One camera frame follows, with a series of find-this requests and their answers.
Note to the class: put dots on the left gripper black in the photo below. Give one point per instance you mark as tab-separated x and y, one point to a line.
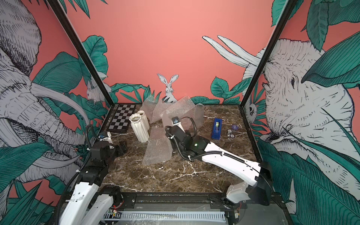
118	147

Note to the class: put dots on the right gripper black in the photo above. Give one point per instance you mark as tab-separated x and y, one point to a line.
188	136

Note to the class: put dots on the large white ribbed vase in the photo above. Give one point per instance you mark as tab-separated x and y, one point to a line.
139	128

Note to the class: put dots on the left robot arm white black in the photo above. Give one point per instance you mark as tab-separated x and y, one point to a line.
84	201

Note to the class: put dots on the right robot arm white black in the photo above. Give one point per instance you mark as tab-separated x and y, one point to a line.
256	177

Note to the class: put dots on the crumpled bubble wrap pile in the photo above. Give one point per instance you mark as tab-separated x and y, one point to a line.
164	112

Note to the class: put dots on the black white chessboard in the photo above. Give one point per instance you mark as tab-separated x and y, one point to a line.
120	121

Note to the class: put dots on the blue tape dispenser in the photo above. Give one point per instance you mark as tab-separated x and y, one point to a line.
216	129

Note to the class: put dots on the small white ribbed vase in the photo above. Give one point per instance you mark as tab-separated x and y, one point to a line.
144	119

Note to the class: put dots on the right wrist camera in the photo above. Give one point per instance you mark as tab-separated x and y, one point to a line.
176	122

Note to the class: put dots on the white slotted cable duct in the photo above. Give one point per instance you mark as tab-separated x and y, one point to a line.
212	216

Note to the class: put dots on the black front mounting rail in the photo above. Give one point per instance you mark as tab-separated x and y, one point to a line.
174	200

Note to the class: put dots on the left black frame post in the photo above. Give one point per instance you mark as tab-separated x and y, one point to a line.
73	36

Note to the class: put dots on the black frame post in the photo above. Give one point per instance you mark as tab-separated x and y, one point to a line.
287	10
73	36

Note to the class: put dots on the right black frame post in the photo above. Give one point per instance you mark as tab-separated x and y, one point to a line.
287	10

